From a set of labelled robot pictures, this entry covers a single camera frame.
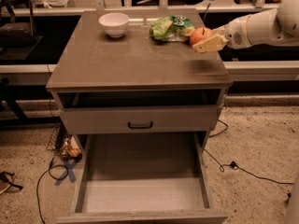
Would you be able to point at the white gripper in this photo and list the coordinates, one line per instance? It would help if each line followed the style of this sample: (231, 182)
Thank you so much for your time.
(235, 32)

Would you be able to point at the red apple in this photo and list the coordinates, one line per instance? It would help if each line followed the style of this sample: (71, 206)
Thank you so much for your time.
(200, 34)

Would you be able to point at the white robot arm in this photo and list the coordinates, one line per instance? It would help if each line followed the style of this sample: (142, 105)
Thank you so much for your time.
(274, 27)

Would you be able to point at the grey drawer cabinet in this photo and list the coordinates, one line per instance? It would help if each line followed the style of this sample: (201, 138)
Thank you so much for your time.
(97, 71)

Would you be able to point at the grey top drawer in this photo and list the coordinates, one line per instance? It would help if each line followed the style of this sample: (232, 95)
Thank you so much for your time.
(165, 119)

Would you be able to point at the open grey middle drawer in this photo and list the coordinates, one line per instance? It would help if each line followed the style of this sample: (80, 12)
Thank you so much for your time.
(142, 178)

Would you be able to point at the green chip bag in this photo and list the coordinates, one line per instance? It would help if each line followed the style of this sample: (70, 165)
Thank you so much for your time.
(171, 29)

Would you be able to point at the white ceramic bowl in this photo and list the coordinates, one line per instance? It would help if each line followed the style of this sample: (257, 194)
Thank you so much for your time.
(114, 24)

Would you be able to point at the blue tape cross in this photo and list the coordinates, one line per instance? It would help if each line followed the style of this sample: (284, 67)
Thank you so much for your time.
(68, 172)

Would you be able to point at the black chair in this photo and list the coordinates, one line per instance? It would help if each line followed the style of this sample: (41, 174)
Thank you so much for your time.
(17, 39)

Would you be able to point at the black drawer handle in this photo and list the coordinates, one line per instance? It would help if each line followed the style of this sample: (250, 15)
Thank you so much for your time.
(139, 126)

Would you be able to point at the wire basket with items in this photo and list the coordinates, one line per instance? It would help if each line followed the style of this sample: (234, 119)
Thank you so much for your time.
(63, 144)

